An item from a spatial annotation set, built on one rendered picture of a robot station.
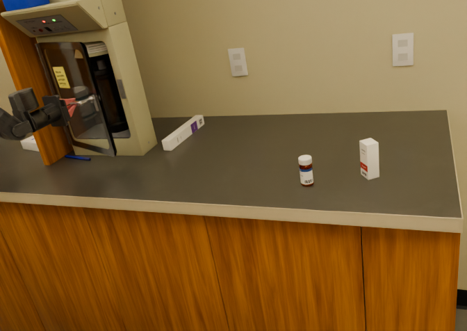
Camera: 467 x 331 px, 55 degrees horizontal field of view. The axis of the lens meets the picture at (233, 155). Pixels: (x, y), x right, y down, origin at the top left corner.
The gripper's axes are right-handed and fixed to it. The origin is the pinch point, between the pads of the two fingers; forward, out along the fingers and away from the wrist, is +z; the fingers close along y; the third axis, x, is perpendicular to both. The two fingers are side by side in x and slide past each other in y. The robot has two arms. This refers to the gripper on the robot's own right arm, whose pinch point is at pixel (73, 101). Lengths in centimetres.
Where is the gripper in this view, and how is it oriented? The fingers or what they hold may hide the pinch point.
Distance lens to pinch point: 160.1
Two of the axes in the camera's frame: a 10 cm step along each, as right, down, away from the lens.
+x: -9.1, -0.2, 4.2
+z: 3.8, -4.3, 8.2
